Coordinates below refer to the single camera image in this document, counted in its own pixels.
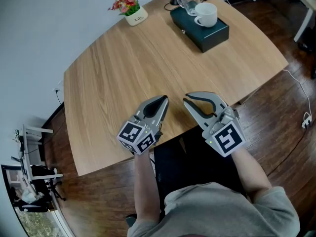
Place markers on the person's black trousers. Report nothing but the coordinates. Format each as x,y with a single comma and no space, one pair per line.
192,162

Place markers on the clear glass cup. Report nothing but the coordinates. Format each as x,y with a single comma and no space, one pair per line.
187,7

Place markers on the person's left forearm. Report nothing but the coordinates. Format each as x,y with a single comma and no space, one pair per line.
145,186

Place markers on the dark green box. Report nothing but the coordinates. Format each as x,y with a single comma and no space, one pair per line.
209,36

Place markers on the person's grey shirt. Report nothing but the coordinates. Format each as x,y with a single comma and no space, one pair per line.
222,211

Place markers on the person's right forearm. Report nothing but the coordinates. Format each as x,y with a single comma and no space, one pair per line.
249,171

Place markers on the white power strip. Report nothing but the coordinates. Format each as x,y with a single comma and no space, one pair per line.
306,121

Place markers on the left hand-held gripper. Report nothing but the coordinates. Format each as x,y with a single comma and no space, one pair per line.
133,134

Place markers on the white ceramic mug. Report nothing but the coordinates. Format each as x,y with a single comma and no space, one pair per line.
207,15

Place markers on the potted red flowers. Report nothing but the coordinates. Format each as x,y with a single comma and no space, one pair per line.
135,17

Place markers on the white wall socket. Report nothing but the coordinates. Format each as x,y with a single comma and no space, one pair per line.
56,90

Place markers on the white desk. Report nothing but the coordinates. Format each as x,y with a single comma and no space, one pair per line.
304,21
28,152

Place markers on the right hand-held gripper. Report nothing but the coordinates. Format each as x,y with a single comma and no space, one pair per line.
227,137

